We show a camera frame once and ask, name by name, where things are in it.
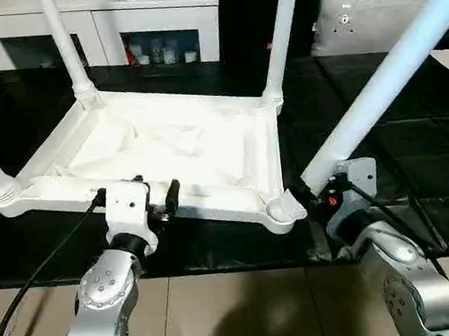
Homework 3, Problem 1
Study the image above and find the white plastic table top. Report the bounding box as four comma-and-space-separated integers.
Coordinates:
0, 70, 311, 264

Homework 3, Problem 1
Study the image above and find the black work mat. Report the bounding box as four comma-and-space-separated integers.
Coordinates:
0, 22, 449, 301

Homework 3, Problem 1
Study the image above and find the white glass-door cabinet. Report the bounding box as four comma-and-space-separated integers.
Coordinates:
0, 0, 225, 85

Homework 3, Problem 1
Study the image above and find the grey cushion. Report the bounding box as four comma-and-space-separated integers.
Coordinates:
305, 0, 443, 59

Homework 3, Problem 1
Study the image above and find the black speaker box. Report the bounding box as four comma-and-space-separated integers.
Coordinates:
213, 0, 330, 67

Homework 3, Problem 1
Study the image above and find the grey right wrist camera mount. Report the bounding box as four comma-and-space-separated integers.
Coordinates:
320, 156, 385, 246

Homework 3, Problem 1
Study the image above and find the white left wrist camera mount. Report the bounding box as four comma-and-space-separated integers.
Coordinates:
101, 177, 161, 261

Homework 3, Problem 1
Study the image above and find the black right camera cable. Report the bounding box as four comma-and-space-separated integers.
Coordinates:
346, 173, 445, 283

